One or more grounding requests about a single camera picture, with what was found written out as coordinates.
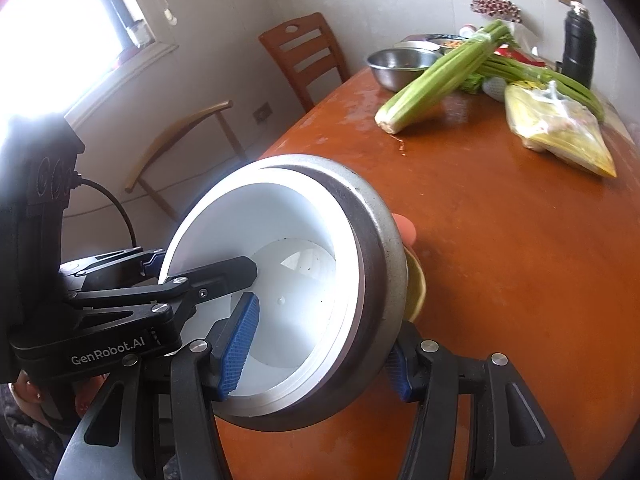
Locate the red packet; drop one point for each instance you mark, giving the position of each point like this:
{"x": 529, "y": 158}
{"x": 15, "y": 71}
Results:
{"x": 510, "y": 52}

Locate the small grey box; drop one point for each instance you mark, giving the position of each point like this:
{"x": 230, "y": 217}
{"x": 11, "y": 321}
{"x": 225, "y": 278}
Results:
{"x": 140, "y": 34}

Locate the window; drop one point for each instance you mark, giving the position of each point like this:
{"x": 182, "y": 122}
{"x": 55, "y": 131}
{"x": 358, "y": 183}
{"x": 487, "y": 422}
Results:
{"x": 75, "y": 10}

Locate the celery bunch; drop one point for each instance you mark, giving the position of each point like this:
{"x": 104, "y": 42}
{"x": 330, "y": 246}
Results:
{"x": 425, "y": 90}

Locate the large red paper bowl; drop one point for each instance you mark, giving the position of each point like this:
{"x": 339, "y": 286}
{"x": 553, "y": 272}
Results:
{"x": 330, "y": 360}

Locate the salmon pink eared plate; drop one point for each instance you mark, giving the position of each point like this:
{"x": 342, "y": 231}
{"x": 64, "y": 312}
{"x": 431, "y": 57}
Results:
{"x": 406, "y": 230}

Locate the steel dish with food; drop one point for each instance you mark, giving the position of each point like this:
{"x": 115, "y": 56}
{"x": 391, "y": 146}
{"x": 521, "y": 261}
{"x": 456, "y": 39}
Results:
{"x": 435, "y": 42}

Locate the person's left hand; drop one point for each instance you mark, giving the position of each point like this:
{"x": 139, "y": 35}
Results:
{"x": 30, "y": 392}

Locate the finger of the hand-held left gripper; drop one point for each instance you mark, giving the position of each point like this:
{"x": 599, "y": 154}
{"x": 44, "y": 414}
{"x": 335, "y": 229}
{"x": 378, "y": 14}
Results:
{"x": 225, "y": 272}
{"x": 115, "y": 260}

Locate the yellow shell-shaped plate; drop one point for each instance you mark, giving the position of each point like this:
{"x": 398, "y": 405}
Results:
{"x": 415, "y": 290}

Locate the bundle of green stems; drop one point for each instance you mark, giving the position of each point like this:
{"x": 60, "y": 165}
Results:
{"x": 575, "y": 87}

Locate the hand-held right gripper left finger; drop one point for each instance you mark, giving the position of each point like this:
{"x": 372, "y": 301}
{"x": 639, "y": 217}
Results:
{"x": 240, "y": 350}

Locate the brown wooden slat chair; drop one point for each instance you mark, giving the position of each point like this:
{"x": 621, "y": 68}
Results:
{"x": 305, "y": 55}

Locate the white foam-wrapped fruit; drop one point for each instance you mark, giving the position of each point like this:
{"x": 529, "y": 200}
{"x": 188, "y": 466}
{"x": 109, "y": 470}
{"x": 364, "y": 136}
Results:
{"x": 495, "y": 89}

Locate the dark red flower bouquet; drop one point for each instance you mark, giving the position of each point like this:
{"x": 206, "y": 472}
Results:
{"x": 492, "y": 5}

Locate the green leafy vegetable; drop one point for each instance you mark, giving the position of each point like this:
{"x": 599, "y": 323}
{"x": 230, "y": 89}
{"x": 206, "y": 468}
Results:
{"x": 470, "y": 84}

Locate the wall outlet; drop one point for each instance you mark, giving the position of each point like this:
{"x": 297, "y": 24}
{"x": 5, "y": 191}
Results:
{"x": 262, "y": 112}

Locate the light bentwood chair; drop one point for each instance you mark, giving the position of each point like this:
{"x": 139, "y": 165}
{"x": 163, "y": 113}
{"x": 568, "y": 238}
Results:
{"x": 190, "y": 120}

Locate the dark floral clothing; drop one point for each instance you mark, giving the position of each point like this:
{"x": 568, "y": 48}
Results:
{"x": 25, "y": 445}

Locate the black thermos flask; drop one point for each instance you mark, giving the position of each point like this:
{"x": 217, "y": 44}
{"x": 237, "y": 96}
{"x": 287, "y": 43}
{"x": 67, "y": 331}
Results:
{"x": 579, "y": 50}

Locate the steel mixing bowl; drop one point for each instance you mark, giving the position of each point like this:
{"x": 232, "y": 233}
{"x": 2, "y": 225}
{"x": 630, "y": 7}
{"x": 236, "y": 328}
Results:
{"x": 400, "y": 67}

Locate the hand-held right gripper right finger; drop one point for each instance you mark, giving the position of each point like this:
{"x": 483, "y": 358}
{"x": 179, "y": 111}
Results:
{"x": 400, "y": 375}

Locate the deep steel bowl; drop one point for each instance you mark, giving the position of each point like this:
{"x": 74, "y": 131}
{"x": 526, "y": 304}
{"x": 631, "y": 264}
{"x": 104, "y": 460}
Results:
{"x": 375, "y": 240}

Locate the plastic bag of yellow noodles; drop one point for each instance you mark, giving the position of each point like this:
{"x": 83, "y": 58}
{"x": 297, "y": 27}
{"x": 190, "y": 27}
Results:
{"x": 555, "y": 130}

